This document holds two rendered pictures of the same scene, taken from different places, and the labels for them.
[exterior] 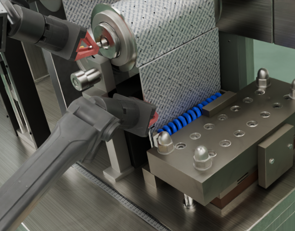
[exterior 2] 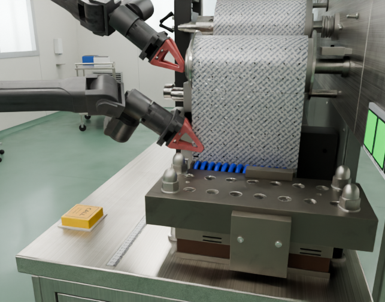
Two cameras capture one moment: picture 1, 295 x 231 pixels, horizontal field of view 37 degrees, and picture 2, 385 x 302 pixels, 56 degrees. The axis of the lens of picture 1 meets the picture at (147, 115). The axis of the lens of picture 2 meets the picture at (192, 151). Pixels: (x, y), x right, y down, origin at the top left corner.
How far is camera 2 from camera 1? 0.73 m
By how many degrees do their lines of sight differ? 47
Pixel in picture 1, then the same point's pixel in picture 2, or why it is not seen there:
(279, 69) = not seen: outside the picture
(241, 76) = not seen: hidden behind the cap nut
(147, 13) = (220, 46)
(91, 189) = not seen: hidden behind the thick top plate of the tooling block
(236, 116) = (262, 187)
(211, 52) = (289, 120)
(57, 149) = (45, 85)
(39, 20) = (129, 18)
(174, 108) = (226, 153)
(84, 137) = (69, 90)
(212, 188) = (158, 212)
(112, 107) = (135, 100)
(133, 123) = (157, 130)
